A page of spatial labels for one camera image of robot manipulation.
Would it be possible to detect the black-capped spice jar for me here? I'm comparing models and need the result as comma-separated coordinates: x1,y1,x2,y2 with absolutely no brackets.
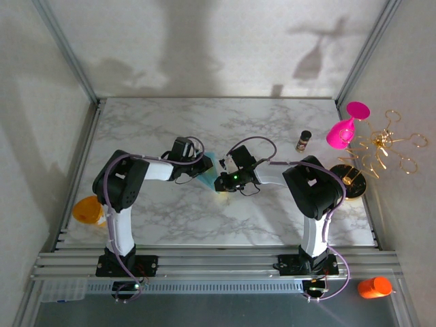
295,130,313,153

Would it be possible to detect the pink wine glass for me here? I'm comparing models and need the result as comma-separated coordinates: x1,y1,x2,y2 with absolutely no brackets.
326,101,371,151

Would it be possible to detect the orange plastic bowl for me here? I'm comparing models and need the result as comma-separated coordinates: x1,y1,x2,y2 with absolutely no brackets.
72,196,105,228

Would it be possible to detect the orange plastic cup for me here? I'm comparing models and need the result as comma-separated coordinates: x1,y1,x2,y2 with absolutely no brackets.
357,276,393,300

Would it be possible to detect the clear plastic organizer box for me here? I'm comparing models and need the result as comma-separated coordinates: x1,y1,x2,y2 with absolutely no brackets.
40,278,88,303

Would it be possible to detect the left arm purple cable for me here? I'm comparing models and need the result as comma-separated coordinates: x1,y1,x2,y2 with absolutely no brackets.
102,136,206,305

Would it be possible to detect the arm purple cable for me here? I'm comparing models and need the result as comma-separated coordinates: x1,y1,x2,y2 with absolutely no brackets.
226,136,352,303
102,136,206,305

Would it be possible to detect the aluminium mounting rail beam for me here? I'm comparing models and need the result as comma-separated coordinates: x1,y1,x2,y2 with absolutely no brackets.
32,247,405,282

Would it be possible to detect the grey slotted cable duct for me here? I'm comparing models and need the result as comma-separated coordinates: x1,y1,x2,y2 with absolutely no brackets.
84,281,305,295

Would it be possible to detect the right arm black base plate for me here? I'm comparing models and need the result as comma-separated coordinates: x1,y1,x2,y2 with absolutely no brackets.
277,253,341,276

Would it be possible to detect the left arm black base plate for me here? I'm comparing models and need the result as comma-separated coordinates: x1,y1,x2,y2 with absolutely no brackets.
95,254,159,277

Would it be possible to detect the gold wire glass rack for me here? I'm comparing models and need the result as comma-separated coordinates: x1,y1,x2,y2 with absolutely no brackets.
328,109,429,202

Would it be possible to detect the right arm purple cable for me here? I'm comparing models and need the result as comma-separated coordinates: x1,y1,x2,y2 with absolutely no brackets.
226,136,352,303

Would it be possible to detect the aluminium frame post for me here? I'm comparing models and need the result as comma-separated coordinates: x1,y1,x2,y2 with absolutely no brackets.
32,0,99,105
335,0,403,107

